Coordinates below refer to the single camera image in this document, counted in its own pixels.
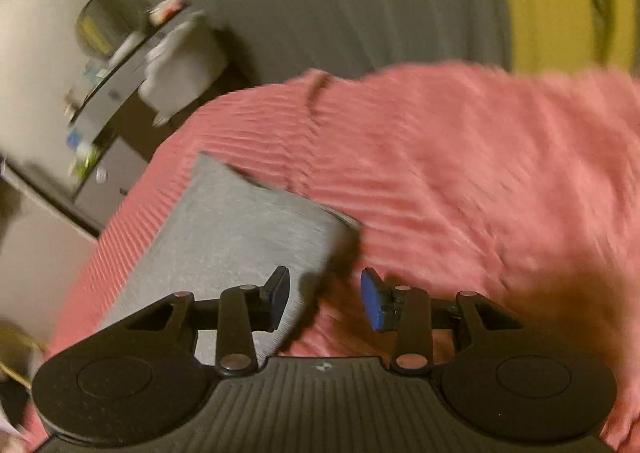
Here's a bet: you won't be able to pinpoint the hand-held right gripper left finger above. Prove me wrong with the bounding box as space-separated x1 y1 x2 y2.
102 266 292 379

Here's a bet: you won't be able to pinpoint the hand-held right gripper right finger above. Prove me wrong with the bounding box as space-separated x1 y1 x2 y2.
360 267 523 378

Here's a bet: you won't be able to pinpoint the grey pants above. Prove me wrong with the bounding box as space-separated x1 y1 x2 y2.
102 150 363 366

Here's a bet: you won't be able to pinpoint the pink ribbed blanket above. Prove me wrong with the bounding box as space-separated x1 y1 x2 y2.
20 60 640 453

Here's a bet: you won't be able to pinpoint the green packet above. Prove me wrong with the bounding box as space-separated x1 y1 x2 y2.
72 150 98 181

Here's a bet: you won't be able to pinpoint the white cloth on dresser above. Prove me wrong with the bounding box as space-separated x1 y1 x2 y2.
137 13 228 126

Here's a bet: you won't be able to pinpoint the round mirror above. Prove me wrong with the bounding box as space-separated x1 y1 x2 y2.
75 0 153 61

